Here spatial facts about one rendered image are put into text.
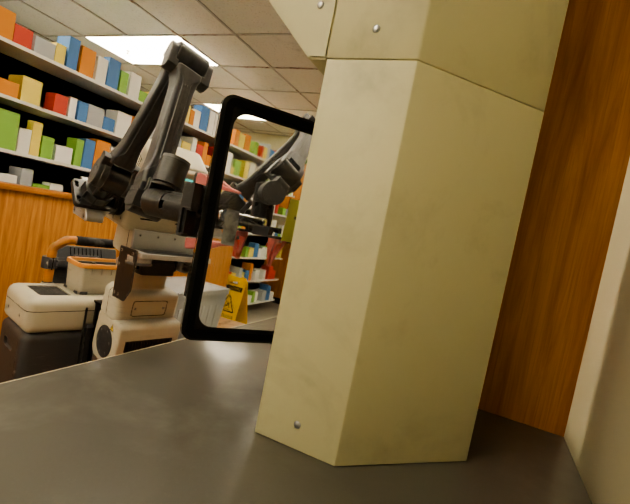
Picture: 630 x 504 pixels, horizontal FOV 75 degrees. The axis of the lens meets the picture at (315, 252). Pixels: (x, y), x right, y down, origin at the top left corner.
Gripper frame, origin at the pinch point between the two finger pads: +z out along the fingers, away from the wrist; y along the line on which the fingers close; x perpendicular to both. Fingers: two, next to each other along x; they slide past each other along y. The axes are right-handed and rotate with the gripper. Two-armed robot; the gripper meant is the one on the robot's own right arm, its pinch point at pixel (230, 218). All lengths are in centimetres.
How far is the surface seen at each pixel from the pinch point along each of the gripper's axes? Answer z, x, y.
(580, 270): 59, 19, 3
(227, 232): 5.9, -8.4, -2.2
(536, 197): 50, 19, 14
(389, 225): 33.5, -17.2, 3.2
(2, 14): -225, 73, 83
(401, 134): 32.8, -17.7, 13.4
